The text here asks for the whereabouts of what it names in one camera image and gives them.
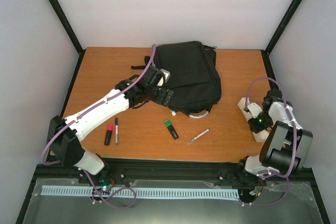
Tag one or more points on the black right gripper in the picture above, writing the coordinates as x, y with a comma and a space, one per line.
257, 128

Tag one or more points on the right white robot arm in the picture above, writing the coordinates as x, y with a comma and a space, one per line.
285, 142

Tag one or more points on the pink highlighter marker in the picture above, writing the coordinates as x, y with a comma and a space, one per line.
108, 135

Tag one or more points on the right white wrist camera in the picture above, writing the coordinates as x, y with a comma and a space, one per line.
252, 111

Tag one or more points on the blue capped white pen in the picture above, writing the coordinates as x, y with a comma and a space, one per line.
116, 131

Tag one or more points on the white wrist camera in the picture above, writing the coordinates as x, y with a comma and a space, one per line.
164, 78
252, 111

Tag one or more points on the beige pencil case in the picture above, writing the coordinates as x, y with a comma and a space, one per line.
260, 137

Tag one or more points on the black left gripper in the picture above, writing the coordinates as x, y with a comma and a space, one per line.
160, 99

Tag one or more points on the white glue stick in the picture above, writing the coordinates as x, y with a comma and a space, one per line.
172, 112

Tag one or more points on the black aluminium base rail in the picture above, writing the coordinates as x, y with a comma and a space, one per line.
124, 171

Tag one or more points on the right black frame post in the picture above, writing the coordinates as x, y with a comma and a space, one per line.
292, 8

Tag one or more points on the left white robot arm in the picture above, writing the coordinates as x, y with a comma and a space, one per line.
65, 135

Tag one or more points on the left black frame post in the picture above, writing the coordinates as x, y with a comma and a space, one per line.
66, 25

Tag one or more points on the black student backpack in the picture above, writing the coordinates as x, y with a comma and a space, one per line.
194, 80

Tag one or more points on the green highlighter marker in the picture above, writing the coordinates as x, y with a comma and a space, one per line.
171, 129

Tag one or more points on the black frame post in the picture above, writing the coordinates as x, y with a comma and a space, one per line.
292, 8
66, 25

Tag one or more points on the silver craft knife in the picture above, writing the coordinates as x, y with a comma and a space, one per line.
198, 136

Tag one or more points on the light blue cable duct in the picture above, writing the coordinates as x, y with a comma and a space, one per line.
142, 193

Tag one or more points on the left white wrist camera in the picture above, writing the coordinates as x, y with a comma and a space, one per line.
164, 78

